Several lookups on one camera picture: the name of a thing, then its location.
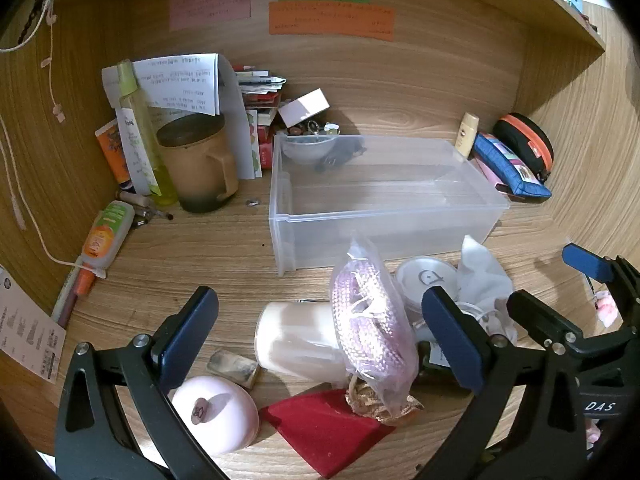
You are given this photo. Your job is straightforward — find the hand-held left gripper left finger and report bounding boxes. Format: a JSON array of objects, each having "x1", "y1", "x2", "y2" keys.
[{"x1": 55, "y1": 286, "x2": 219, "y2": 480}]

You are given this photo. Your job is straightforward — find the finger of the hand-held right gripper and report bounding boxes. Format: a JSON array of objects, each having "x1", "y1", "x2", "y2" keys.
[
  {"x1": 507, "y1": 290, "x2": 586, "y2": 356},
  {"x1": 562, "y1": 243, "x2": 640, "y2": 333}
]

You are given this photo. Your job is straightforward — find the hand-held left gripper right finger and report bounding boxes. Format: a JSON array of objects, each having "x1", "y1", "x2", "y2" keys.
[{"x1": 415, "y1": 286, "x2": 588, "y2": 480}]

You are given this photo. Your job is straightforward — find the dark green bottle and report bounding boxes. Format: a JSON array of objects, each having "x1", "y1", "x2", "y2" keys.
[{"x1": 415, "y1": 340, "x2": 458, "y2": 376}]

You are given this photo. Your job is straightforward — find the white round tin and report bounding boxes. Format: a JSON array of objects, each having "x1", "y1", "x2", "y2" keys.
[{"x1": 396, "y1": 256, "x2": 459, "y2": 311}]

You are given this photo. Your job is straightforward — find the white plastic wrap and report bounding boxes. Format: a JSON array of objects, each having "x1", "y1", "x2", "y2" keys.
[{"x1": 452, "y1": 234, "x2": 518, "y2": 346}]

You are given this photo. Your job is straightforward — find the pink rope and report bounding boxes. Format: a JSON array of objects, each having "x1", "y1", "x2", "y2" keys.
[{"x1": 330, "y1": 237, "x2": 421, "y2": 418}]

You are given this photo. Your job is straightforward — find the lilac round case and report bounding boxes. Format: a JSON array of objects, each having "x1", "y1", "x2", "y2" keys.
[{"x1": 170, "y1": 376, "x2": 260, "y2": 457}]

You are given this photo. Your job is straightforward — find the cream candle jar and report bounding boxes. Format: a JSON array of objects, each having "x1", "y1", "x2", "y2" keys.
[{"x1": 254, "y1": 301, "x2": 351, "y2": 383}]

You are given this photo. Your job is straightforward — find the clear plastic storage box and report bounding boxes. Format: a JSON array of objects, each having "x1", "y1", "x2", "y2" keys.
[{"x1": 268, "y1": 133, "x2": 511, "y2": 277}]

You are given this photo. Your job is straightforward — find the wooden desktop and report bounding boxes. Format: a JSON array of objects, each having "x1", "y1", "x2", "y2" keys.
[{"x1": 37, "y1": 105, "x2": 608, "y2": 480}]

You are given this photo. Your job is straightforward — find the pink charm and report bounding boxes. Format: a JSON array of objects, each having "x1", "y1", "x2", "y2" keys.
[{"x1": 595, "y1": 290, "x2": 621, "y2": 328}]

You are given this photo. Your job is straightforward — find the small stone block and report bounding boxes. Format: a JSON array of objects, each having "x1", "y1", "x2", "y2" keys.
[{"x1": 206, "y1": 350, "x2": 260, "y2": 390}]

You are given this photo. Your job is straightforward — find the blue zip pouch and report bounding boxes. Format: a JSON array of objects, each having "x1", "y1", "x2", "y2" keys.
[{"x1": 472, "y1": 131, "x2": 552, "y2": 198}]

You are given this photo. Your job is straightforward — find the orange marker pen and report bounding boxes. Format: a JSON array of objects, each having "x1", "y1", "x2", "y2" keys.
[{"x1": 51, "y1": 255, "x2": 96, "y2": 328}]

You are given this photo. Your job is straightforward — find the orange green squeeze bottle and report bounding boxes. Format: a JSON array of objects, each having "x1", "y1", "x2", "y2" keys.
[{"x1": 80, "y1": 200, "x2": 136, "y2": 278}]

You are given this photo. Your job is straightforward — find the pink flat case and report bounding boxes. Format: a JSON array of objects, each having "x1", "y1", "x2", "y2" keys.
[{"x1": 472, "y1": 155, "x2": 512, "y2": 196}]

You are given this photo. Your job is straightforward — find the black orange zip case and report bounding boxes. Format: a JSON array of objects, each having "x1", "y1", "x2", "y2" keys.
[{"x1": 494, "y1": 113, "x2": 555, "y2": 183}]

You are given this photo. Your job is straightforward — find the tall green bottle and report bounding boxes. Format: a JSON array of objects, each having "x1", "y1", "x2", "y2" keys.
[{"x1": 116, "y1": 59, "x2": 179, "y2": 207}]

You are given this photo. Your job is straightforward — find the brown lidded mug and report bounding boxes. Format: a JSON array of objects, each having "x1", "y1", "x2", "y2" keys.
[{"x1": 156, "y1": 112, "x2": 240, "y2": 213}]

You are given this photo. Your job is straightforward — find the red cloth pouch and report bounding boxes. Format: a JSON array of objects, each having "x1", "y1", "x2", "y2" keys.
[{"x1": 258, "y1": 389, "x2": 398, "y2": 479}]

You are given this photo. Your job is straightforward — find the white printed card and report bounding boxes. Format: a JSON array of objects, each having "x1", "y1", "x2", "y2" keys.
[{"x1": 0, "y1": 264, "x2": 67, "y2": 386}]

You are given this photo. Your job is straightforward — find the cream tube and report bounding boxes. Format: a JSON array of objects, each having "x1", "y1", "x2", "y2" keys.
[{"x1": 454, "y1": 112, "x2": 480, "y2": 158}]

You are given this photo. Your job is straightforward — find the orange tube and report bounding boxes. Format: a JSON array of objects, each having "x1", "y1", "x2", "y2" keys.
[{"x1": 95, "y1": 120, "x2": 132, "y2": 185}]

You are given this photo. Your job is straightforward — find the white bowl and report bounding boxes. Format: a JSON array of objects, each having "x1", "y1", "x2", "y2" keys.
[{"x1": 282, "y1": 132, "x2": 337, "y2": 165}]

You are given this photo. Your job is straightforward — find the white curved leaflet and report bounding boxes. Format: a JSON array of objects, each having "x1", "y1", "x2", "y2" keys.
[{"x1": 218, "y1": 55, "x2": 262, "y2": 181}]

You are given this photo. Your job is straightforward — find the pile of small trinkets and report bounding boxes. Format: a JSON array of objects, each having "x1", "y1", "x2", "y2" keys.
[{"x1": 286, "y1": 119, "x2": 342, "y2": 137}]

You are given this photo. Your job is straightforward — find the stack of booklets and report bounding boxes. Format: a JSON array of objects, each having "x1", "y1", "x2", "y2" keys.
[{"x1": 231, "y1": 64, "x2": 288, "y2": 171}]

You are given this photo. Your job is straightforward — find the white printed paper sheet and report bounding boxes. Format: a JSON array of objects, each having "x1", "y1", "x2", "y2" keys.
[{"x1": 101, "y1": 52, "x2": 223, "y2": 117}]

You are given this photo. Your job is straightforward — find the small white box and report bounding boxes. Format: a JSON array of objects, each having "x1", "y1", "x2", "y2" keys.
[{"x1": 278, "y1": 88, "x2": 331, "y2": 128}]

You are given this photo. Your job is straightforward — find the pink paper note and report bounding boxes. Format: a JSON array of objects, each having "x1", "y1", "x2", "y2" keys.
[{"x1": 169, "y1": 0, "x2": 252, "y2": 31}]

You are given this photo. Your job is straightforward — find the orange paper note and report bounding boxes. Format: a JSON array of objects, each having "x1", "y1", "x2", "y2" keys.
[{"x1": 268, "y1": 1, "x2": 395, "y2": 42}]

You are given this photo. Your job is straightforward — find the white cable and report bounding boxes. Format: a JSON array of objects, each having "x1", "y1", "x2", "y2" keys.
[{"x1": 0, "y1": 110, "x2": 83, "y2": 267}]

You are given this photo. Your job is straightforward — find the white cord with clips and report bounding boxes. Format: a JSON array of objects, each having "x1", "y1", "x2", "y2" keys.
[{"x1": 37, "y1": 0, "x2": 67, "y2": 123}]

